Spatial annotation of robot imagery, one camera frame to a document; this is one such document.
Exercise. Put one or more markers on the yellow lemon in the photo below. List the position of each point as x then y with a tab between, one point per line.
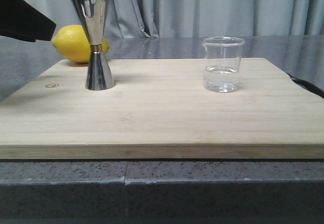
71	43

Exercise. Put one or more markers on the grey curtain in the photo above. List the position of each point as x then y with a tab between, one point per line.
197	18

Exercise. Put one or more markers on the clear glass beaker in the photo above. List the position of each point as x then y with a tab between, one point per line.
222	63

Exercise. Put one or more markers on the light wooden cutting board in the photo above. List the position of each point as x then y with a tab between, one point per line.
160	109

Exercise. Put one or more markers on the steel double jigger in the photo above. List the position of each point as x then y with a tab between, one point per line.
92	15

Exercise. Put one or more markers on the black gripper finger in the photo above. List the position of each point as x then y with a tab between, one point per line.
21	21

